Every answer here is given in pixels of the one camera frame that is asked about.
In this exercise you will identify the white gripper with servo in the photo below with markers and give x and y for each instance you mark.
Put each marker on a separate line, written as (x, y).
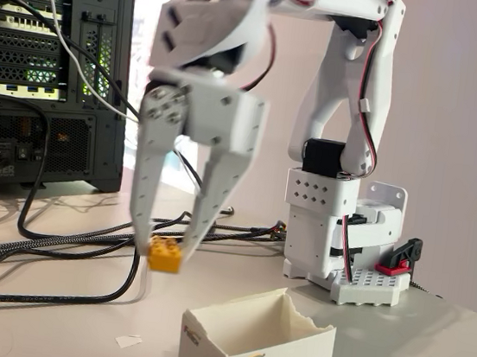
(224, 118)

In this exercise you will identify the yellow toy brick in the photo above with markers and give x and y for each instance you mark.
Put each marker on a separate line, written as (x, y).
(164, 256)

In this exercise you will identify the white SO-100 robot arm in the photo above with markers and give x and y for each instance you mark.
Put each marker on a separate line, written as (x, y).
(342, 8)

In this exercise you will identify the white Feetech cardboard box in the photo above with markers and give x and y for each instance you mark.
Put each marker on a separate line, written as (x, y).
(210, 340)

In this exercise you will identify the black computer tower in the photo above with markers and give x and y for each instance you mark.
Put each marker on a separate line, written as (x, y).
(85, 146)

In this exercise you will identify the small white tape scrap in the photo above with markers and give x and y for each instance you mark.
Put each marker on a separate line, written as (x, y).
(128, 341)

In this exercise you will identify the black and red table clamp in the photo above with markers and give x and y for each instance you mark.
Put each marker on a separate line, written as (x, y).
(403, 253)

